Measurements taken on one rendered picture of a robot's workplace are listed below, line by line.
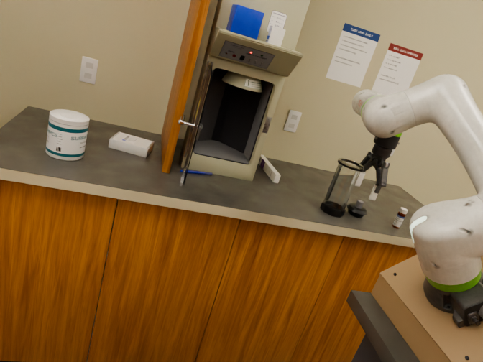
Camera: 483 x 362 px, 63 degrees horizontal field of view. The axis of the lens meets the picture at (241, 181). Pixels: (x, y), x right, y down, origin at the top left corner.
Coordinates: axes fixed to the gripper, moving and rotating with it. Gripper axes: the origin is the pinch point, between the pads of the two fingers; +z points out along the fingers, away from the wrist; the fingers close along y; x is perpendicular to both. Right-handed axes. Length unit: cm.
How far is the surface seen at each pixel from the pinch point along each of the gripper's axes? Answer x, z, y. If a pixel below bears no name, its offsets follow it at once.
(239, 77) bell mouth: 61, -30, 19
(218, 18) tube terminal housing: 75, -49, 16
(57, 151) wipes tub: 122, 8, 1
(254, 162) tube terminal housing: 46.3, 2.5, 15.3
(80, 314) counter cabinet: 105, 68, -11
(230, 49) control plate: 70, -40, 9
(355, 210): 2.7, 8.4, -3.1
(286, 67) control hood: 47, -39, 9
